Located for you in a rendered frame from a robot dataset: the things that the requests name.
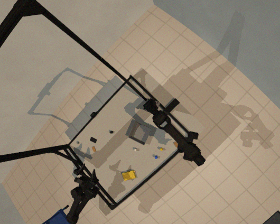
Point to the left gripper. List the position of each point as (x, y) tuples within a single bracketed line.
[(192, 135)]

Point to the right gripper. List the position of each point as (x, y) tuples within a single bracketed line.
[(93, 180)]

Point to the yellow sponge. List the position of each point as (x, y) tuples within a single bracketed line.
[(129, 175)]

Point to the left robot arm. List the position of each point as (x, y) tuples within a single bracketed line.
[(159, 117)]

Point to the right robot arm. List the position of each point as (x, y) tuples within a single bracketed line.
[(79, 196)]

